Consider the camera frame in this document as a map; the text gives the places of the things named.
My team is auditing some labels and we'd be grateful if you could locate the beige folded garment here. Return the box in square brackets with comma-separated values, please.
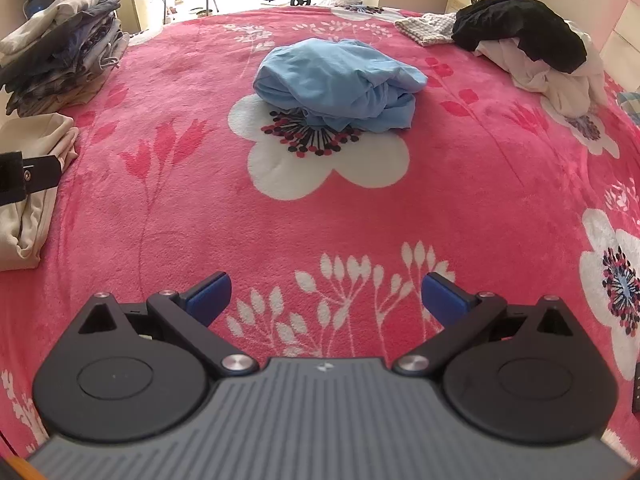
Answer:
[0, 112, 80, 272]

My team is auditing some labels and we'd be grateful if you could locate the pink headboard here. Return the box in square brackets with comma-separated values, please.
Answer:
[597, 0, 640, 91]

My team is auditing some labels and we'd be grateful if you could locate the white garment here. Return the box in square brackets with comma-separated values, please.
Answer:
[475, 20, 608, 118]

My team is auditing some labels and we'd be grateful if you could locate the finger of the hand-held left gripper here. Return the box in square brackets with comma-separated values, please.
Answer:
[0, 151, 62, 207]

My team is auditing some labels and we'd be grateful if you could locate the blue plaid cloth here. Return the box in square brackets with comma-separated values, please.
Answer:
[617, 91, 640, 123]

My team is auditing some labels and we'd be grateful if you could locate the checked knitted cloth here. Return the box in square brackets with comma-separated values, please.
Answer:
[395, 12, 458, 47]

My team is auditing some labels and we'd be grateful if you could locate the stack of folded clothes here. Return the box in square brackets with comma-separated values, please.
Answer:
[0, 0, 132, 117]

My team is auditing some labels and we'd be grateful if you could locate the light blue t-shirt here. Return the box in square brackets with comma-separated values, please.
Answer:
[252, 37, 429, 133]

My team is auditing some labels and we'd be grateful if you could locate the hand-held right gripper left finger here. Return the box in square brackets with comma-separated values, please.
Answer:
[77, 271, 258, 377]

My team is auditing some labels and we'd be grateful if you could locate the pink floral blanket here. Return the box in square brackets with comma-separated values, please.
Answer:
[0, 5, 640, 466]

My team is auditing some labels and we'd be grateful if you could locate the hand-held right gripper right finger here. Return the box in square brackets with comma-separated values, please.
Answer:
[392, 272, 576, 377]

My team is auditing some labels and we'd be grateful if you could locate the black garment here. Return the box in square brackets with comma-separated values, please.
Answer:
[451, 0, 588, 73]

